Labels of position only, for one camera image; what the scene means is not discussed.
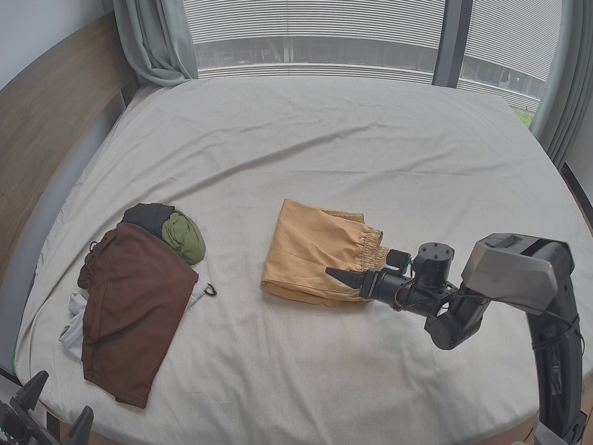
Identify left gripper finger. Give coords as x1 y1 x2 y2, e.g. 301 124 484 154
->
19 370 49 411
69 405 95 445

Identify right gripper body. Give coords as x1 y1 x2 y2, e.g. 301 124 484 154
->
359 268 416 314

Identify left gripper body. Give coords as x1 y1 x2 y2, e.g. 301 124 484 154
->
0 394 63 445

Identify tan shorts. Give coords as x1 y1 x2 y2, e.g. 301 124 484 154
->
260 198 390 307

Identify bed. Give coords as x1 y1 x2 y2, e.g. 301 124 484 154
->
0 11 593 445

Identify white garment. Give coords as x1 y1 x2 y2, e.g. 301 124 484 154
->
58 280 217 359

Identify brown shorts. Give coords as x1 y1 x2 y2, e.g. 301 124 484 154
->
76 223 200 409

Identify black garment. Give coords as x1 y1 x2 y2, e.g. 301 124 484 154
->
122 202 177 237

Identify green garment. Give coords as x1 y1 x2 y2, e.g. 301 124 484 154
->
160 210 205 267

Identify grey-green curtain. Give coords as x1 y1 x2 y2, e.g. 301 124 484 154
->
107 0 200 88
528 0 593 170

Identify window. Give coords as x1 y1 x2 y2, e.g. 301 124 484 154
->
178 0 568 115

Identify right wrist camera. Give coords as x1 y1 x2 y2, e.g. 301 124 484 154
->
385 249 414 277

